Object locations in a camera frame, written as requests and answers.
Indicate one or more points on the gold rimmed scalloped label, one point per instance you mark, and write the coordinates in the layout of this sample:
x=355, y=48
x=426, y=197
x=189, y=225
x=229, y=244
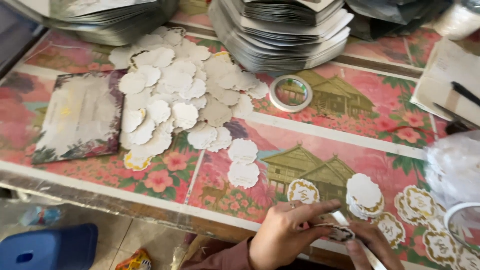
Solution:
x=303, y=191

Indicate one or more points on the clear plastic bag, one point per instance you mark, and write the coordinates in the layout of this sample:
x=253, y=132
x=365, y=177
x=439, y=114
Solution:
x=455, y=168

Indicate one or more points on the person's right hand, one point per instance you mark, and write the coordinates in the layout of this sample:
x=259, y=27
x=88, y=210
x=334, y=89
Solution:
x=375, y=253

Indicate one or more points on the floral bordered invitation card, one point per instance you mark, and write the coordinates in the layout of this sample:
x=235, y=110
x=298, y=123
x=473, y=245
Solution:
x=80, y=116

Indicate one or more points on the small stack of scalloped labels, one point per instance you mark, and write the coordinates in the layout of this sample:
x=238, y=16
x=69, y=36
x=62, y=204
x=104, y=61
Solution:
x=363, y=195

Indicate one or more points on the beige cardboard box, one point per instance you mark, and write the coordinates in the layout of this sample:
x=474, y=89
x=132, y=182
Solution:
x=438, y=82

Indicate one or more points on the white tape strip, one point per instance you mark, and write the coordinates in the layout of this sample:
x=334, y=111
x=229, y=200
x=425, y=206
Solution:
x=339, y=216

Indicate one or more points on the scattered group of gold labels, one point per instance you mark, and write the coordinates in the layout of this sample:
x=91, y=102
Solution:
x=420, y=202

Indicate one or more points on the white plastic bag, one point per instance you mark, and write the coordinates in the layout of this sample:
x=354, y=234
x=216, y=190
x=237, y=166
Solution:
x=459, y=20

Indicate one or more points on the pink floral table cover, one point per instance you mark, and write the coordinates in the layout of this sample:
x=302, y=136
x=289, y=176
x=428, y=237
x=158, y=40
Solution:
x=337, y=150

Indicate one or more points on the blue plastic wrapper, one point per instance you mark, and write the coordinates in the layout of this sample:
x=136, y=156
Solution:
x=39, y=216

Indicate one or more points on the black pen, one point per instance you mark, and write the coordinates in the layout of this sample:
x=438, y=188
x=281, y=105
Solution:
x=465, y=93

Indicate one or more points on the white scalloped paper disc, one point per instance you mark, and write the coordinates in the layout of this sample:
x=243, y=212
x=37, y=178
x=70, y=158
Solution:
x=243, y=174
x=243, y=150

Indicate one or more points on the stack of silver cards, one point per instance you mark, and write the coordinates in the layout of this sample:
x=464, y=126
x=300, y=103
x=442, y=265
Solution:
x=105, y=22

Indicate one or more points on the orange snack packet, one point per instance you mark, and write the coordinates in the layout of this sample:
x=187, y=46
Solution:
x=135, y=261

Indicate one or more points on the large white tape roll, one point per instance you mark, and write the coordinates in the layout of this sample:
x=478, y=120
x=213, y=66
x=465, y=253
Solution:
x=449, y=221

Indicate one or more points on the dark printed scalloped label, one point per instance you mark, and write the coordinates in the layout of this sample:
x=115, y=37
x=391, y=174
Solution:
x=340, y=233

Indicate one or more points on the dark plastic bag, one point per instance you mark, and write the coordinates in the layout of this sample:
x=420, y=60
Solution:
x=386, y=17

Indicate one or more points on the white double sided tape roll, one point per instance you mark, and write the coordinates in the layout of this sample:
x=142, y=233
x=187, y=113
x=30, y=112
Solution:
x=272, y=98

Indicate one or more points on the person's left hand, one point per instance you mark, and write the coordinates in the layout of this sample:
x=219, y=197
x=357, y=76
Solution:
x=279, y=232

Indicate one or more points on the tall stack of white cards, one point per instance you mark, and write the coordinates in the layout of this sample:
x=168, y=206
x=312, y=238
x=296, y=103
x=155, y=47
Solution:
x=281, y=41

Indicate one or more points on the pile of white scalloped discs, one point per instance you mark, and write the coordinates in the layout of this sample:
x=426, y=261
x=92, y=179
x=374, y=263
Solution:
x=176, y=93

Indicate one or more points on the blue plastic stool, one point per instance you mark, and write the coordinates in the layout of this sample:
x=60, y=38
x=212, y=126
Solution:
x=48, y=249

